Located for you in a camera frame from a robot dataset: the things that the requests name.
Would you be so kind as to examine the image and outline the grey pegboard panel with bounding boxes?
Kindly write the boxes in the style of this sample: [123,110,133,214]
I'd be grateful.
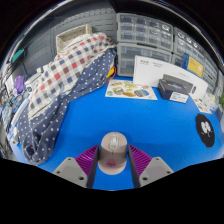
[24,9,118,69]

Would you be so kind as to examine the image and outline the beige pink computer mouse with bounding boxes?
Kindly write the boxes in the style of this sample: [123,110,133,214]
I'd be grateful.
[99,131,129,176]

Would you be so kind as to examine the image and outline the white woven basket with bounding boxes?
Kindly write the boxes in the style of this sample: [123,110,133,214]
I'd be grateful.
[55,23,94,53]

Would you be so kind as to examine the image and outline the black flower-shaped mouse pad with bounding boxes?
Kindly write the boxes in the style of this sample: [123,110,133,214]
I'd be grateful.
[194,113,217,149]

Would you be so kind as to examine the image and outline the white keyboard packaging box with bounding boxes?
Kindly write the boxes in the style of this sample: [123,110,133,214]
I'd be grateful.
[132,54,209,100]

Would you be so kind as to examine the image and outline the small black product box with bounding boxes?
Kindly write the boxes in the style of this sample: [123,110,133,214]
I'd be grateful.
[157,73,198,104]

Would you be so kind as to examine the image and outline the navy polka dot cloth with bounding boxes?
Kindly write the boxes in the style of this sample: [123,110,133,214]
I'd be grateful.
[16,48,118,167]

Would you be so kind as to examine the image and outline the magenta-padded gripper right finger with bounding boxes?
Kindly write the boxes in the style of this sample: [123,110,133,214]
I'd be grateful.
[127,143,175,189]

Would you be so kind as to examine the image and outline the white disposable glove box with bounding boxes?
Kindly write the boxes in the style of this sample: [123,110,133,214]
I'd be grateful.
[203,90,218,107]

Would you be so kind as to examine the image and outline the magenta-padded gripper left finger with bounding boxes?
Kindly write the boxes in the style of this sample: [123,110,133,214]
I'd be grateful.
[52,143,101,190]

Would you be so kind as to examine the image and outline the checkered red blue cloth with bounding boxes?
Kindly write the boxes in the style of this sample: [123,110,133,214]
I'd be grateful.
[26,32,118,121]

